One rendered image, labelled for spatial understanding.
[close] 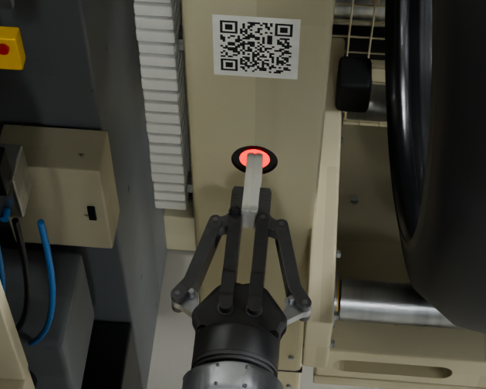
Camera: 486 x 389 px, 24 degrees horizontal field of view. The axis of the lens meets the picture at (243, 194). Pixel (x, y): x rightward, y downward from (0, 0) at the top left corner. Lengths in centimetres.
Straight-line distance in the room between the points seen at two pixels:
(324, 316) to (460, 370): 18
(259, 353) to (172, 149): 26
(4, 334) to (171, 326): 115
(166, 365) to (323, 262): 105
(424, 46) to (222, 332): 51
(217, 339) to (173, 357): 124
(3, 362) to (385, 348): 40
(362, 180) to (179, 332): 88
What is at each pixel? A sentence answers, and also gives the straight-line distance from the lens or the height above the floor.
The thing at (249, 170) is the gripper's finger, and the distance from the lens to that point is 108.
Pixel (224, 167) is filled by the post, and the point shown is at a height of 104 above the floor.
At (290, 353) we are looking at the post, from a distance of 143.
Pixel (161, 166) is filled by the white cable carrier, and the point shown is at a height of 103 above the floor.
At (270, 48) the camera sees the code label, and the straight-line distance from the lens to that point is 98.
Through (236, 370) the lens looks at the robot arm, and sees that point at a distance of 94.
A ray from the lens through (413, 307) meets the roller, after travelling 119.
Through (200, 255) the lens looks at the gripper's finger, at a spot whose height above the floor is 107.
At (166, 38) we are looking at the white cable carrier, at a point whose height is 121.
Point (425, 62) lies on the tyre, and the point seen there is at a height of 97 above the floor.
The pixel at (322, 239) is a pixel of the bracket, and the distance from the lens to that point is 119.
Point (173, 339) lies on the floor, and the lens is 221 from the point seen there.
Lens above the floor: 193
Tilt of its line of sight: 54 degrees down
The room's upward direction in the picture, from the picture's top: straight up
